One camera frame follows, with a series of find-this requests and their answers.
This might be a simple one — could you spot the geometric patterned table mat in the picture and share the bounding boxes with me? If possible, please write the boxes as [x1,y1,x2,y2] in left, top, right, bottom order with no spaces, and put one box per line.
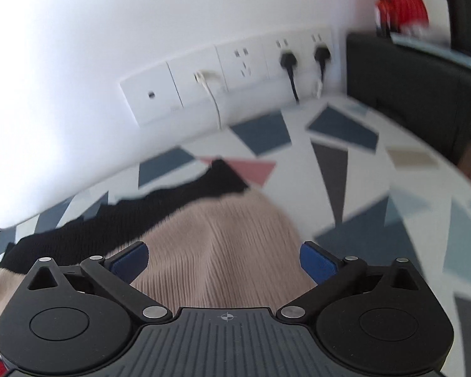
[0,94,471,377]

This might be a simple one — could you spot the white plugged cable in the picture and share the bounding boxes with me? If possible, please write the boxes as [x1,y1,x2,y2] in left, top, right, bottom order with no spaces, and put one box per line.
[194,70,223,128]

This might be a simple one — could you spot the white wall socket panel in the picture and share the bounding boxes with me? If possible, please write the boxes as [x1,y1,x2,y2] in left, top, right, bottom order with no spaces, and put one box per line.
[120,27,334,127]

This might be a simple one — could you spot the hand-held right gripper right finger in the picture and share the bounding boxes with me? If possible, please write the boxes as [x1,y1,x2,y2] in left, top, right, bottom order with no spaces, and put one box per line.
[275,241,425,320]

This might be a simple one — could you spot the red orange doll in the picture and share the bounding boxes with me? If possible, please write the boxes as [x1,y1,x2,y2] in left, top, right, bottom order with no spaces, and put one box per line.
[367,0,430,38]

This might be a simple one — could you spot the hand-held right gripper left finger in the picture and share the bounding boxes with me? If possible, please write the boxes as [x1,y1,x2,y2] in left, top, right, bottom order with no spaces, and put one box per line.
[25,241,172,321]

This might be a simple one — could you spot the black power plug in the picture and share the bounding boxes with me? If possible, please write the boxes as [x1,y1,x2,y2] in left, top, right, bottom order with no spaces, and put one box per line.
[279,49,301,105]
[313,45,333,97]

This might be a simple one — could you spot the red beige black knit sweater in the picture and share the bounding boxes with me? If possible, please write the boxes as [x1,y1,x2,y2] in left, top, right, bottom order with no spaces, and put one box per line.
[0,159,318,377]

